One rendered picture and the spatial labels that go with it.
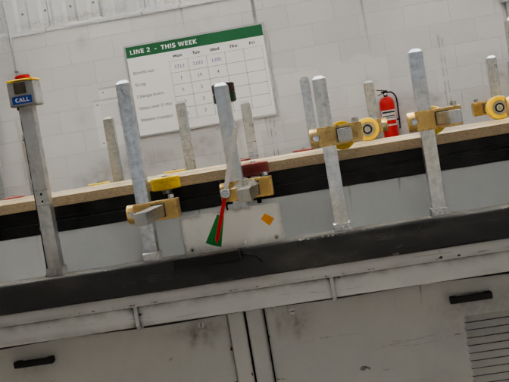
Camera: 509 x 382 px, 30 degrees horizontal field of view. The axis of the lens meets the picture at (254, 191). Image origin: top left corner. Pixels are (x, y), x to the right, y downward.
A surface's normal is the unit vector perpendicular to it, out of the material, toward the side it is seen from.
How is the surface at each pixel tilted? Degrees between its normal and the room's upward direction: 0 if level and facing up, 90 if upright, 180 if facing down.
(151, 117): 90
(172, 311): 90
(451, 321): 90
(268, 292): 90
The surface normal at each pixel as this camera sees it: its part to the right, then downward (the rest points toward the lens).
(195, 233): -0.07, 0.07
